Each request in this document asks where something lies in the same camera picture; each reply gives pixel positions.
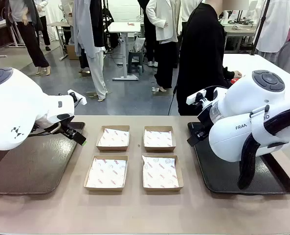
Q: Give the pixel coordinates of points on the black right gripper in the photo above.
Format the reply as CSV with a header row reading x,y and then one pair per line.
x,y
204,121

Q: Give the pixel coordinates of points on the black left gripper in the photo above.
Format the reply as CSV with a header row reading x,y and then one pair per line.
x,y
68,128

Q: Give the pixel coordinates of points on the kraft paper box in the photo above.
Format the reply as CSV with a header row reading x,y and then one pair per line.
x,y
163,189
159,149
103,189
113,148

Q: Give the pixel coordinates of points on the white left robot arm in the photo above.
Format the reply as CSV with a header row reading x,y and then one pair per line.
x,y
12,102

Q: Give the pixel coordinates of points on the person's left forearm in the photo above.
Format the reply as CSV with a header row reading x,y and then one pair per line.
x,y
228,73

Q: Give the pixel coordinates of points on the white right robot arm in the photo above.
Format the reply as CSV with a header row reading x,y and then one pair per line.
x,y
245,110

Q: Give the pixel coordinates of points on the brown serving tray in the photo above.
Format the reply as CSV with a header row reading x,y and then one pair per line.
x,y
25,171

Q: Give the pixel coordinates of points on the black serving tray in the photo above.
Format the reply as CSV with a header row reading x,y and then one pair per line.
x,y
269,181

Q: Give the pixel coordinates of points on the person's left hand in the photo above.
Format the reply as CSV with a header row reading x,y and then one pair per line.
x,y
237,74

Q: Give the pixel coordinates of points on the red push button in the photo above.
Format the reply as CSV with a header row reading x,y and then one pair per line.
x,y
234,81

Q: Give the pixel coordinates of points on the white trousers mannequin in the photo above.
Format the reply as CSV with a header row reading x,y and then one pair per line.
x,y
97,73

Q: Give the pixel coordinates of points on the person in black cardigan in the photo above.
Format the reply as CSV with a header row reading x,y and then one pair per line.
x,y
201,61

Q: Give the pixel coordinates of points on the cardboard box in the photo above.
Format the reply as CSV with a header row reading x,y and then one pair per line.
x,y
72,52

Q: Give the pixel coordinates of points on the large white table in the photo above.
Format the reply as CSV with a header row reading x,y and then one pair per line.
x,y
247,63

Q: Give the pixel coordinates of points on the dark plastic stool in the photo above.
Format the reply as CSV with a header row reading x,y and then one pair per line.
x,y
135,55

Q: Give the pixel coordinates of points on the clear plastic bag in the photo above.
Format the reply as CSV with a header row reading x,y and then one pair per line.
x,y
139,44

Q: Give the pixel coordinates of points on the mannequin in black trousers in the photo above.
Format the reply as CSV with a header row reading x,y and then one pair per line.
x,y
29,36

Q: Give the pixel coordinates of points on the cluttered background desk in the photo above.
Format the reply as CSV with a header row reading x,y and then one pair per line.
x,y
237,29

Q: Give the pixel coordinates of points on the grey hanging garment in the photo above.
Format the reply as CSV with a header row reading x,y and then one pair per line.
x,y
82,24

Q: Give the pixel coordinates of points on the black hanging garment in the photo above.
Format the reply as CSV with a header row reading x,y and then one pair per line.
x,y
97,24

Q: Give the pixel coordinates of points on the wooden top table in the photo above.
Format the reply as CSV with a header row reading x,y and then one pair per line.
x,y
59,24

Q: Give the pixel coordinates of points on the background person white top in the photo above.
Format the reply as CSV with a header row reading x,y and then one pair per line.
x,y
44,27

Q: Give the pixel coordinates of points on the mannequin in white jacket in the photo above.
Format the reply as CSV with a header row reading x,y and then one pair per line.
x,y
162,22

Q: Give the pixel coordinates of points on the white height-adjustable desk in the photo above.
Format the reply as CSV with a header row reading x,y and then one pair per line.
x,y
124,27

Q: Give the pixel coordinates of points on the black stand pole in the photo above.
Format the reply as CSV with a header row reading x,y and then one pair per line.
x,y
260,28

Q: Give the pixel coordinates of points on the white hanging shirt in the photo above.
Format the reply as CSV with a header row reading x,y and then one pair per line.
x,y
281,24

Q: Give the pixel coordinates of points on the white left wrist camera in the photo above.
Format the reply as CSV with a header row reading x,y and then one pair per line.
x,y
80,98

